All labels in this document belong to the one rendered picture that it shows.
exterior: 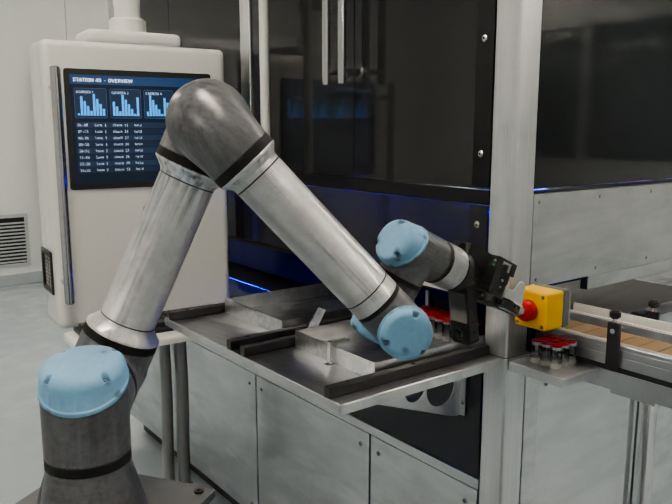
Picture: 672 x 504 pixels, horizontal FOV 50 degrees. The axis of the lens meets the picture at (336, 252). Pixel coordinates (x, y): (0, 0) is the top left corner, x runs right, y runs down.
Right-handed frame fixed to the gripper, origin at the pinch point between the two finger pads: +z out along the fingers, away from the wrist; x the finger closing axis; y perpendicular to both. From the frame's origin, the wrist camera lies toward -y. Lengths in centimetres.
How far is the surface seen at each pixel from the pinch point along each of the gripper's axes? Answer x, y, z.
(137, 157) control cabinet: 107, 11, -36
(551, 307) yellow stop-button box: -3.6, 3.3, 4.5
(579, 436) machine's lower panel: 5.8, -18.1, 43.4
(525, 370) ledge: 0.8, -9.1, 9.2
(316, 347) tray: 30.3, -18.7, -17.3
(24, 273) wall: 560, -62, 82
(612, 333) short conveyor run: -11.0, 2.7, 14.4
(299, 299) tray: 71, -10, 5
